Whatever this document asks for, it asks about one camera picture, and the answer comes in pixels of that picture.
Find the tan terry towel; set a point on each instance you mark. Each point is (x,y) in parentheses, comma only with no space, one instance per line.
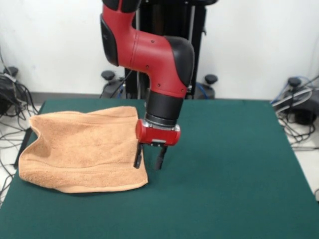
(87,149)

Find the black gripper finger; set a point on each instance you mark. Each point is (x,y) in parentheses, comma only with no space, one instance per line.
(137,156)
(160,159)

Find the dark grey stand base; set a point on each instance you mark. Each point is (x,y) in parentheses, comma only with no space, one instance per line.
(304,112)
(3,99)

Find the dark green table cloth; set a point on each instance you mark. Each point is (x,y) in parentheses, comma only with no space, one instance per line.
(224,161)

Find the black round knob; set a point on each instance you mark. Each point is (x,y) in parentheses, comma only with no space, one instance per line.
(107,74)
(211,79)
(10,70)
(294,81)

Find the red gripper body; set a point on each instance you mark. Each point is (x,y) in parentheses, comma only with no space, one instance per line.
(159,135)

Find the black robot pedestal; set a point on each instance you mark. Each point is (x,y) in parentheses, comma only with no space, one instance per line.
(194,25)

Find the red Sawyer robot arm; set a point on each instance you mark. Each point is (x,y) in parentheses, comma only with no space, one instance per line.
(149,49)

